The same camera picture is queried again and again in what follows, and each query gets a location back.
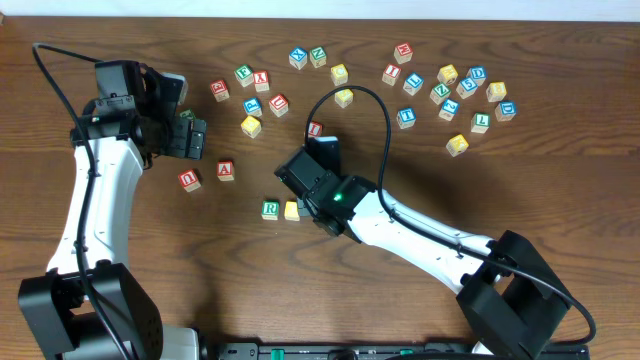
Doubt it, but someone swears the yellow block upper centre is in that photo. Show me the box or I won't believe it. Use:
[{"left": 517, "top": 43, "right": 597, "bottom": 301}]
[{"left": 330, "top": 64, "right": 349, "bottom": 86}]

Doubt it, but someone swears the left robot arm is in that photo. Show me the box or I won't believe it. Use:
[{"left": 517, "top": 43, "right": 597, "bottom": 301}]
[{"left": 18, "top": 61, "right": 208, "bottom": 359}]

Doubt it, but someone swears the red U block lower left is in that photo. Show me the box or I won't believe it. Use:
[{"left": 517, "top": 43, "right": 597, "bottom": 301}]
[{"left": 178, "top": 169, "right": 201, "bottom": 192}]

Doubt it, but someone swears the red G block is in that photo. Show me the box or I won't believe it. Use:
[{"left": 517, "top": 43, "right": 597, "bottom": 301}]
[{"left": 210, "top": 79, "right": 230, "bottom": 102}]

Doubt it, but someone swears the blue X block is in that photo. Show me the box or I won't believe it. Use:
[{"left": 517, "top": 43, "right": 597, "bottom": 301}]
[{"left": 288, "top": 47, "right": 308, "bottom": 70}]

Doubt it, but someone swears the yellow G block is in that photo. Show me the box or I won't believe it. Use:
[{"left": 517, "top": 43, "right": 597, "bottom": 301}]
[{"left": 241, "top": 115, "right": 262, "bottom": 139}]

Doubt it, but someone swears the blue T block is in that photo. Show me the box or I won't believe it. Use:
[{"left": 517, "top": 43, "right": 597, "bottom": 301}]
[{"left": 396, "top": 107, "right": 417, "bottom": 129}]

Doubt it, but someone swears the red Y block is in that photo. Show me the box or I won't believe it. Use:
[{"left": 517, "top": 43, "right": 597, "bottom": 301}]
[{"left": 253, "top": 71, "right": 270, "bottom": 92}]

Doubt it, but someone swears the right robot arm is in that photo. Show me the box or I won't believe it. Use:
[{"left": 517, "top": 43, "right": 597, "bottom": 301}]
[{"left": 275, "top": 138, "right": 570, "bottom": 359}]

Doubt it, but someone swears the green J block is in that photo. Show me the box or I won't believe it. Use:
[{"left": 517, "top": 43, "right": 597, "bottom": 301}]
[{"left": 179, "top": 109, "right": 196, "bottom": 120}]

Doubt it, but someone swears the yellow block far right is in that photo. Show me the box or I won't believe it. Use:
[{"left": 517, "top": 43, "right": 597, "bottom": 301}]
[{"left": 486, "top": 82, "right": 507, "bottom": 103}]

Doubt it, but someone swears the blue L block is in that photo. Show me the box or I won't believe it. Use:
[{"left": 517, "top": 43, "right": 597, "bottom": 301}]
[{"left": 403, "top": 72, "right": 424, "bottom": 96}]

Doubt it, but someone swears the red i block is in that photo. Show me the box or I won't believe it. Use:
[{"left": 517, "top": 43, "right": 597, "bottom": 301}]
[
  {"left": 382, "top": 64, "right": 401, "bottom": 86},
  {"left": 307, "top": 121, "right": 324, "bottom": 137}
]

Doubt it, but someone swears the yellow O block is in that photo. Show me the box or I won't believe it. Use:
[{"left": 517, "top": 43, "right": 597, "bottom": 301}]
[{"left": 284, "top": 201, "right": 300, "bottom": 221}]

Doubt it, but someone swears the black mounting rail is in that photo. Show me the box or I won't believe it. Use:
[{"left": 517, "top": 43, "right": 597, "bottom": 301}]
[{"left": 199, "top": 339, "right": 591, "bottom": 360}]

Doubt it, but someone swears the yellow K block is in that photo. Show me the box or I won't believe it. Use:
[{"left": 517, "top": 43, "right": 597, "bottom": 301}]
[{"left": 446, "top": 134, "right": 469, "bottom": 157}]

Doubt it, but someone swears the red I block centre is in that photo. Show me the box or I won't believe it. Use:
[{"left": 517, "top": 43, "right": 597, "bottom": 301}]
[{"left": 307, "top": 121, "right": 324, "bottom": 137}]

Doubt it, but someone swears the red A block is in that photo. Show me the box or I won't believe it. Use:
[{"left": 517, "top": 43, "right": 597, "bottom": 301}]
[{"left": 216, "top": 161, "right": 235, "bottom": 181}]

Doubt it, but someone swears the green L block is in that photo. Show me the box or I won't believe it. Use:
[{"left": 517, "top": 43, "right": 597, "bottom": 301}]
[{"left": 470, "top": 113, "right": 491, "bottom": 134}]

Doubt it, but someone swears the red I block right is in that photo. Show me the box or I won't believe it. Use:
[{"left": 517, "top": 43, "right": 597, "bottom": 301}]
[{"left": 382, "top": 64, "right": 401, "bottom": 86}]

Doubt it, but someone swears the red H block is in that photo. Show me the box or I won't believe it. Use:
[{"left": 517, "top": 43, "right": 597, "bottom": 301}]
[{"left": 394, "top": 42, "right": 414, "bottom": 64}]

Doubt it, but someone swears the blue d block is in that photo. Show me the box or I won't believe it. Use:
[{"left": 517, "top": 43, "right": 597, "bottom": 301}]
[
  {"left": 495, "top": 101, "right": 517, "bottom": 122},
  {"left": 466, "top": 66, "right": 487, "bottom": 86}
]

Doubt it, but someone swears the green Z block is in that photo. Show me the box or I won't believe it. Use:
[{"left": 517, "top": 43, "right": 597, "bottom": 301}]
[{"left": 430, "top": 83, "right": 451, "bottom": 105}]

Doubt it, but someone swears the blue D block upper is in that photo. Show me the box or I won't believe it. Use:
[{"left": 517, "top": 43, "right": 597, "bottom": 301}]
[{"left": 466, "top": 66, "right": 487, "bottom": 86}]

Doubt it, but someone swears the green R block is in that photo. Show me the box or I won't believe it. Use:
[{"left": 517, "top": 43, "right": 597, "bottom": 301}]
[{"left": 261, "top": 200, "right": 280, "bottom": 221}]

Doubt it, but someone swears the green F block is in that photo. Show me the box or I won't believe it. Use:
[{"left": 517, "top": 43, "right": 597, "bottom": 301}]
[{"left": 234, "top": 64, "right": 254, "bottom": 87}]

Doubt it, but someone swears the red u block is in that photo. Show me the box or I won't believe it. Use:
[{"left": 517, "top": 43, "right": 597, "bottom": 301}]
[
  {"left": 269, "top": 94, "right": 289, "bottom": 117},
  {"left": 178, "top": 169, "right": 201, "bottom": 192}
]

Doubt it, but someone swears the red U block upper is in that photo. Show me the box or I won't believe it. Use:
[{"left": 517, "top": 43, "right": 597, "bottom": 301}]
[{"left": 269, "top": 94, "right": 289, "bottom": 117}]

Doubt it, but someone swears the blue D block right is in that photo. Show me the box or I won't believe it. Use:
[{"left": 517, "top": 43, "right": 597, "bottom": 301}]
[{"left": 495, "top": 101, "right": 517, "bottom": 122}]

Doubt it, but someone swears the yellow block ball side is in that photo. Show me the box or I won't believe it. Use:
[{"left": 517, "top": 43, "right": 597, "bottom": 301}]
[{"left": 437, "top": 64, "right": 458, "bottom": 86}]

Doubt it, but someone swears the yellow block mid centre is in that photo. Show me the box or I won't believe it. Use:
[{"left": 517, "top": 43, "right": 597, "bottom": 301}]
[{"left": 334, "top": 89, "right": 354, "bottom": 108}]

